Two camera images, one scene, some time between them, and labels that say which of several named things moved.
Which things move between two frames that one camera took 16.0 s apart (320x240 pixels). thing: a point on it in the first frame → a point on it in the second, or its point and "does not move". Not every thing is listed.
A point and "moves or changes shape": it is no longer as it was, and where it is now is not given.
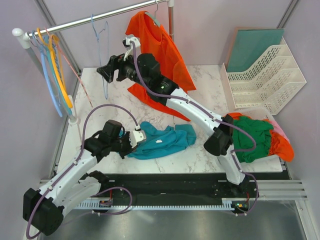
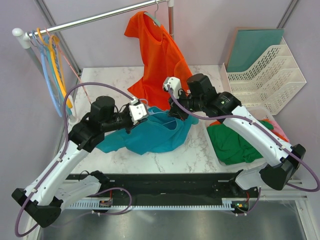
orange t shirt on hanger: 152,38 does not move
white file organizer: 270,84 does not move
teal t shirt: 164,141 moves or changes shape
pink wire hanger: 61,50 does not move
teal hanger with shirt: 155,21 does not move
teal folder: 248,43 does not move
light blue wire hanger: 100,62 → 160,112
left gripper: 129,149 → 128,129
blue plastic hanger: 45,72 does not move
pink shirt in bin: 276,128 does not move
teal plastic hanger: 68,111 does not move
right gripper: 121,64 → 175,110
